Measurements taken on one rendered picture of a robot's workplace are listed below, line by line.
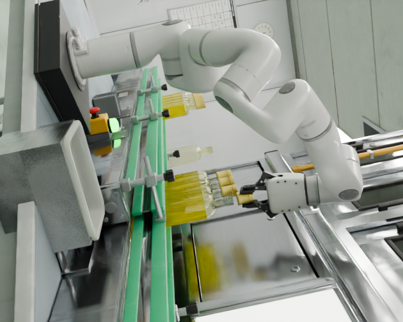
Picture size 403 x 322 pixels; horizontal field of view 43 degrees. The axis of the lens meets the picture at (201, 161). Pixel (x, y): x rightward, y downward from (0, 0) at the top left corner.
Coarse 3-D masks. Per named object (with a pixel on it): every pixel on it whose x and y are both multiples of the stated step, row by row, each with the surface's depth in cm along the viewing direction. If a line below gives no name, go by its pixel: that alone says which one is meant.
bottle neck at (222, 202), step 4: (224, 196) 137; (228, 196) 137; (216, 200) 137; (220, 200) 136; (224, 200) 136; (228, 200) 136; (232, 200) 136; (216, 204) 136; (220, 204) 136; (224, 204) 136; (228, 204) 137; (232, 204) 137; (216, 208) 137
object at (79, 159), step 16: (80, 128) 111; (64, 144) 97; (80, 144) 112; (80, 160) 113; (80, 176) 114; (96, 176) 115; (80, 192) 99; (96, 192) 116; (96, 208) 116; (96, 224) 109
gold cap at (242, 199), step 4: (236, 192) 137; (252, 192) 136; (236, 196) 139; (240, 196) 136; (244, 196) 136; (248, 196) 136; (252, 196) 136; (240, 200) 136; (244, 200) 136; (248, 200) 136; (252, 200) 136; (240, 204) 137
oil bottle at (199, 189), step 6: (198, 186) 144; (204, 186) 143; (168, 192) 144; (174, 192) 143; (180, 192) 142; (186, 192) 141; (192, 192) 140; (198, 192) 140; (204, 192) 140; (210, 192) 141; (168, 198) 140; (174, 198) 140
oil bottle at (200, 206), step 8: (168, 200) 139; (176, 200) 138; (184, 200) 136; (192, 200) 136; (200, 200) 135; (208, 200) 135; (168, 208) 134; (176, 208) 134; (184, 208) 134; (192, 208) 135; (200, 208) 135; (208, 208) 135; (168, 216) 135; (176, 216) 135; (184, 216) 135; (192, 216) 135; (200, 216) 135; (208, 216) 136; (168, 224) 136; (176, 224) 136
